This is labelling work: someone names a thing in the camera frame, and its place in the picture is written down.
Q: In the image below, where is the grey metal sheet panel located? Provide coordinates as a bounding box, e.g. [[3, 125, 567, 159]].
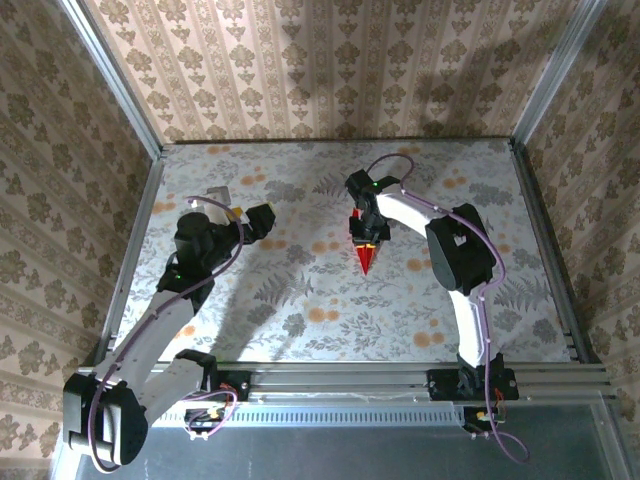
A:
[[49, 399, 631, 480]]

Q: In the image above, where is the floral table covering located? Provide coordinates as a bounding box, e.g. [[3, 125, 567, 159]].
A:
[[110, 140, 574, 362]]

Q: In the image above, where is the black yellow power connector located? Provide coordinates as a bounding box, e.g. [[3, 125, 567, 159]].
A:
[[183, 407, 226, 435], [462, 405, 507, 435]]

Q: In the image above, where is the aluminium table side rail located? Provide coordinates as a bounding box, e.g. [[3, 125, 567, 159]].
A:
[[92, 155, 166, 366], [508, 139, 601, 365]]

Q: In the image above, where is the aluminium mounting rail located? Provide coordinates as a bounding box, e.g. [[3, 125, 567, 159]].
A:
[[74, 363, 614, 401]]

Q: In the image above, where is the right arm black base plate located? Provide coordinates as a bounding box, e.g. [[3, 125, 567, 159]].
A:
[[428, 368, 520, 401]]

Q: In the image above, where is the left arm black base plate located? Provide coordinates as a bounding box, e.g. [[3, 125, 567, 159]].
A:
[[169, 368, 251, 402]]

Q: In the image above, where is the slotted grey cable duct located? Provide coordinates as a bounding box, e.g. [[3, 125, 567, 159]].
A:
[[149, 402, 466, 427]]

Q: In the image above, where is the aluminium frame post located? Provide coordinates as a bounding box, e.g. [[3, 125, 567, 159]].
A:
[[508, 0, 612, 151], [55, 0, 165, 160]]

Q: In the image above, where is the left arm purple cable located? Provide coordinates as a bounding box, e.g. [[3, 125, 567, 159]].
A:
[[87, 195, 246, 474]]

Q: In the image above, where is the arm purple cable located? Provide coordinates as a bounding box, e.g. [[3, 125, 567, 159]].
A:
[[367, 152, 531, 466], [87, 195, 246, 474]]

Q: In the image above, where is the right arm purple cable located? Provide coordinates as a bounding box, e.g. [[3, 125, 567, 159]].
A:
[[367, 152, 531, 466]]

